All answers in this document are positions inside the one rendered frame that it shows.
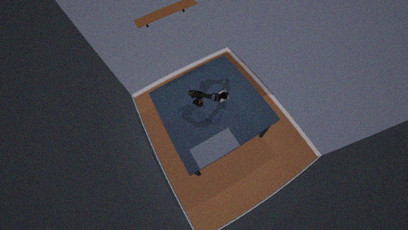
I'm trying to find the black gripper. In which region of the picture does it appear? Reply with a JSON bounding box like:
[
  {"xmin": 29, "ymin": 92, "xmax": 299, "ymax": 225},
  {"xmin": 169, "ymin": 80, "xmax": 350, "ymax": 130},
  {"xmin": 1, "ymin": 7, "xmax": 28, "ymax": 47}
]
[{"xmin": 192, "ymin": 97, "xmax": 202, "ymax": 105}]

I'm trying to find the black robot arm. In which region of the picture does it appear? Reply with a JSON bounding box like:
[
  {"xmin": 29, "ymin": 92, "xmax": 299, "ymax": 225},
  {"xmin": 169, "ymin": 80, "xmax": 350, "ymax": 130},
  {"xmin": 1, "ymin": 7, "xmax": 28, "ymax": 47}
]
[{"xmin": 188, "ymin": 90, "xmax": 228, "ymax": 102}]

